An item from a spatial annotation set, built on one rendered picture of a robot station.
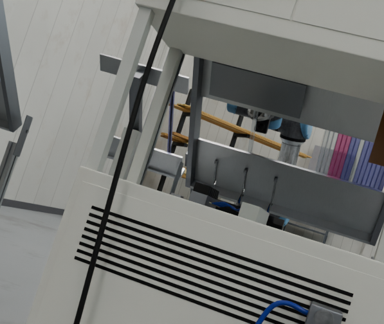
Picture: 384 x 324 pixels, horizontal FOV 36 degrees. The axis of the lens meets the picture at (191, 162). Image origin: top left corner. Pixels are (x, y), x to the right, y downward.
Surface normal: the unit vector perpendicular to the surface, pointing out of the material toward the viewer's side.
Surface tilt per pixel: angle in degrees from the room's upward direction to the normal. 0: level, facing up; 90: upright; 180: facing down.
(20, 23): 90
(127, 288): 90
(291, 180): 136
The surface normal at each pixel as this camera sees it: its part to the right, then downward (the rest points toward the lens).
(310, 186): -0.37, 0.58
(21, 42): 0.91, 0.27
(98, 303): -0.22, -0.15
